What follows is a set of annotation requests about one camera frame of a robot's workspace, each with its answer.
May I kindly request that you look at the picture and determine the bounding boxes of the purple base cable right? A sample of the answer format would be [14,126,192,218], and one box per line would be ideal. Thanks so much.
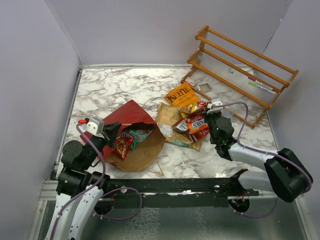
[232,187,280,218]

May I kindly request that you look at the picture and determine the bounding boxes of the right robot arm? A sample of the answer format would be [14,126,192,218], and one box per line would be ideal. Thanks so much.
[204,111,313,203]

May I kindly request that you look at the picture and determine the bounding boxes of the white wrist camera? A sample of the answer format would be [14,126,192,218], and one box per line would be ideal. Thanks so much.
[78,117,104,138]
[206,97,223,112]

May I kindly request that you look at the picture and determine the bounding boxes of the wooden orange shelf rack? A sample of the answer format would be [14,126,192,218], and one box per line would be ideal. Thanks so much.
[181,25,299,128]

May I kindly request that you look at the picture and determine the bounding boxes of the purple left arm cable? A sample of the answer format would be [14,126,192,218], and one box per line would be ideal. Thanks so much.
[49,123,106,240]

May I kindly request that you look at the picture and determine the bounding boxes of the markers on shelf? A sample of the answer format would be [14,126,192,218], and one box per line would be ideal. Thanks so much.
[248,77,277,95]

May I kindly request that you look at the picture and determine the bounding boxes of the orange Fox's fruits candy bag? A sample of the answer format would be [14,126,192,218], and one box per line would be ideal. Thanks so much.
[180,101,208,134]

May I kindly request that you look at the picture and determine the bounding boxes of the orange Kettle chips bag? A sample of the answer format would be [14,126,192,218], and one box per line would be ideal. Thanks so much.
[164,82,201,108]

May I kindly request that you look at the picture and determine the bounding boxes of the teal Fox's candy bag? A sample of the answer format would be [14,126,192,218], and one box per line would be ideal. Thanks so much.
[128,128,153,150]

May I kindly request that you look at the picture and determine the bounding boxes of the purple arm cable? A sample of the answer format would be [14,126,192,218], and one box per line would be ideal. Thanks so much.
[49,123,106,240]
[212,101,314,193]

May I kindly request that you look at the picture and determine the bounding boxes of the brown red paper bag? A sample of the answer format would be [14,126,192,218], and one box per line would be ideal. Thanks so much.
[102,100,166,173]

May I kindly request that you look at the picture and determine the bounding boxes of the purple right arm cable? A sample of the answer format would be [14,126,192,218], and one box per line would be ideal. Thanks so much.
[212,101,314,193]

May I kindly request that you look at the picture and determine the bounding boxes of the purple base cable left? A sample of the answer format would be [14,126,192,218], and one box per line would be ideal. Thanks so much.
[91,186,143,221]

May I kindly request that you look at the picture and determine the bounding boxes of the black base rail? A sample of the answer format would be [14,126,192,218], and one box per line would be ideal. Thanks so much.
[96,177,259,212]

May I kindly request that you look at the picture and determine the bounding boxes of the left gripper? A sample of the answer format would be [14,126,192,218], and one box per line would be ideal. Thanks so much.
[82,121,121,169]

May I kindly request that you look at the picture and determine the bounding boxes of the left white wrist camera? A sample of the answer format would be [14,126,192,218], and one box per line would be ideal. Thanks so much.
[78,117,104,138]

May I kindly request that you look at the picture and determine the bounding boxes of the small grey tray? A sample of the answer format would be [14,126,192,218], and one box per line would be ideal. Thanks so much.
[197,82,212,93]

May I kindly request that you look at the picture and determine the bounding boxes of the red nut mix bag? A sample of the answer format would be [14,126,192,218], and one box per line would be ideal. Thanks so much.
[114,136,135,160]

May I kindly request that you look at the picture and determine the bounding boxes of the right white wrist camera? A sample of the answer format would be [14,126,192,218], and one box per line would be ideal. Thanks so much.
[206,97,223,112]

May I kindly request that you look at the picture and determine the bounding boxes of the small white red card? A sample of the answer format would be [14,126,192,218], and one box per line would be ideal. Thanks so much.
[185,77,197,87]

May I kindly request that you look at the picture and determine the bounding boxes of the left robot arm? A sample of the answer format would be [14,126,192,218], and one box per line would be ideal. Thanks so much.
[45,118,122,240]

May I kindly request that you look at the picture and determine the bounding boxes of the small clear plastic cup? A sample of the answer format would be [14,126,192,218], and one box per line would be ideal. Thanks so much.
[221,108,234,119]

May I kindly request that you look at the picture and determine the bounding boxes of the gold snack bag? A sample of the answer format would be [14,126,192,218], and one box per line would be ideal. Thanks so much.
[155,102,203,151]

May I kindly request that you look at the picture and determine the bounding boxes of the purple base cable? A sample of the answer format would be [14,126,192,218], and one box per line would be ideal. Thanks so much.
[91,186,143,221]
[232,187,280,218]

